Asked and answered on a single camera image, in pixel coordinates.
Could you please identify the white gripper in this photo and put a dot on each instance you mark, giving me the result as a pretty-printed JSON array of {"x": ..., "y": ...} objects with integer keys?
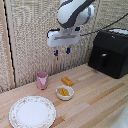
[{"x": 63, "y": 38}]

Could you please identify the orange toy bread block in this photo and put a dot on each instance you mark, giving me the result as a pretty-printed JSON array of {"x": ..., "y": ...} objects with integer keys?
[{"x": 67, "y": 81}]

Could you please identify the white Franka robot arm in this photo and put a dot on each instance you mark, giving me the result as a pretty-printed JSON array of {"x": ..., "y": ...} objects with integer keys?
[{"x": 72, "y": 13}]

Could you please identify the black air fryer body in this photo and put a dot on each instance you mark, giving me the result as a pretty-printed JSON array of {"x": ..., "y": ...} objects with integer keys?
[{"x": 116, "y": 41}]

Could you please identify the beige woven folding screen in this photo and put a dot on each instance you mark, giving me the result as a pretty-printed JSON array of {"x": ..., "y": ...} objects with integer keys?
[{"x": 30, "y": 40}]

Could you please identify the pink plastic cup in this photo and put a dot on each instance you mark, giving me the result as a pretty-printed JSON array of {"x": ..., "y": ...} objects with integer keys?
[{"x": 42, "y": 80}]

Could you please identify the white bowl with yellow food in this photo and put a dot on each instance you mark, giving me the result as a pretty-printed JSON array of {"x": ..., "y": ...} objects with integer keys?
[{"x": 64, "y": 92}]

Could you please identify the white floral rimmed plate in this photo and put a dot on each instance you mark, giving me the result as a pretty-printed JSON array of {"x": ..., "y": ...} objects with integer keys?
[{"x": 32, "y": 112}]

